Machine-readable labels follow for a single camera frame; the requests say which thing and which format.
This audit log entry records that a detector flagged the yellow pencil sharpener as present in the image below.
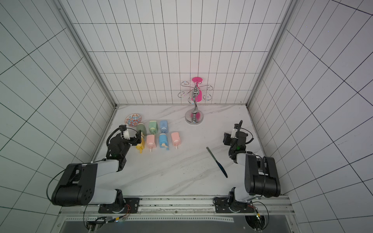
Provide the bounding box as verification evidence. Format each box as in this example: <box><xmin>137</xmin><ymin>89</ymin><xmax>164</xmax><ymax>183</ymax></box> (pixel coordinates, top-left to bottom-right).
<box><xmin>136</xmin><ymin>136</ymin><xmax>145</xmax><ymax>153</ymax></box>

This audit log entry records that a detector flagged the light green pencil sharpener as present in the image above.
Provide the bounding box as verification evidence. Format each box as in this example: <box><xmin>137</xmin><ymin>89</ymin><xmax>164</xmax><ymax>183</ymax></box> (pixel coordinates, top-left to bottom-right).
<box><xmin>149</xmin><ymin>120</ymin><xmax>158</xmax><ymax>135</ymax></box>

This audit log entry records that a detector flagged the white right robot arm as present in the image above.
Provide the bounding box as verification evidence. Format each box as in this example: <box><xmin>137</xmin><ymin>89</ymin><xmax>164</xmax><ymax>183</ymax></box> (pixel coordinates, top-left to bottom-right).
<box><xmin>223</xmin><ymin>131</ymin><xmax>281</xmax><ymax>204</ymax></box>

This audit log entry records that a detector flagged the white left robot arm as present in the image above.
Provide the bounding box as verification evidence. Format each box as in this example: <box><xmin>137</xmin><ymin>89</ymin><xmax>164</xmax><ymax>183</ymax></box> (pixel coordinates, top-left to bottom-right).
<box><xmin>49</xmin><ymin>131</ymin><xmax>141</xmax><ymax>212</ymax></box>

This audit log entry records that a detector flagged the patterned ceramic bowl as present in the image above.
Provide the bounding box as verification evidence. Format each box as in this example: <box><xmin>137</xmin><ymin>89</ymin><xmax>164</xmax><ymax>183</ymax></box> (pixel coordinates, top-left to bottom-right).
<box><xmin>125</xmin><ymin>114</ymin><xmax>142</xmax><ymax>127</ymax></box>

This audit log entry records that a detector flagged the chrome jewelry stand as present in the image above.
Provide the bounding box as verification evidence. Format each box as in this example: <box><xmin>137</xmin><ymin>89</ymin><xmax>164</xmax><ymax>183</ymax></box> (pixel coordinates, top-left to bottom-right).
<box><xmin>178</xmin><ymin>77</ymin><xmax>214</xmax><ymax>125</ymax></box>

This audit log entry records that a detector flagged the pink wine glass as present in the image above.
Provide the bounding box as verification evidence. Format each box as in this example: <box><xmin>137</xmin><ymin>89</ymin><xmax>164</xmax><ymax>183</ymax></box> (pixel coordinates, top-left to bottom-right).
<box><xmin>192</xmin><ymin>77</ymin><xmax>203</xmax><ymax>103</ymax></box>

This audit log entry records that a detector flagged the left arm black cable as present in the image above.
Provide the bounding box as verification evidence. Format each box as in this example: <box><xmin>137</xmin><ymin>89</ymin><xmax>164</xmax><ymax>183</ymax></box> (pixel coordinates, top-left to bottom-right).
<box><xmin>46</xmin><ymin>127</ymin><xmax>140</xmax><ymax>204</ymax></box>

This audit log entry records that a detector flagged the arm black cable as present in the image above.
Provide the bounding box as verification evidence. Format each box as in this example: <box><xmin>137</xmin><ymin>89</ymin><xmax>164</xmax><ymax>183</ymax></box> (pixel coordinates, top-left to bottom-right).
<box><xmin>46</xmin><ymin>127</ymin><xmax>140</xmax><ymax>204</ymax></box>
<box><xmin>228</xmin><ymin>120</ymin><xmax>270</xmax><ymax>231</ymax></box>

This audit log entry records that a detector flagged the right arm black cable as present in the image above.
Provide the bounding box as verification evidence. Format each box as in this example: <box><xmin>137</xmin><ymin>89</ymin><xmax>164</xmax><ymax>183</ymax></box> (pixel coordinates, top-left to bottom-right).
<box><xmin>228</xmin><ymin>120</ymin><xmax>270</xmax><ymax>231</ymax></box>

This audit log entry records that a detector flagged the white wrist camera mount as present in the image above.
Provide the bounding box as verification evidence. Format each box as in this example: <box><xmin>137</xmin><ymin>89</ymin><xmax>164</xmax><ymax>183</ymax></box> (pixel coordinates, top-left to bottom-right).
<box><xmin>119</xmin><ymin>125</ymin><xmax>131</xmax><ymax>140</ymax></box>

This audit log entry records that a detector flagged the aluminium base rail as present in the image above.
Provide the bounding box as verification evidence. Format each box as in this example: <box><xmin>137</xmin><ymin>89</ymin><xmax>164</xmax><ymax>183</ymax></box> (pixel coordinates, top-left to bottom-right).
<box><xmin>61</xmin><ymin>195</ymin><xmax>295</xmax><ymax>217</ymax></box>

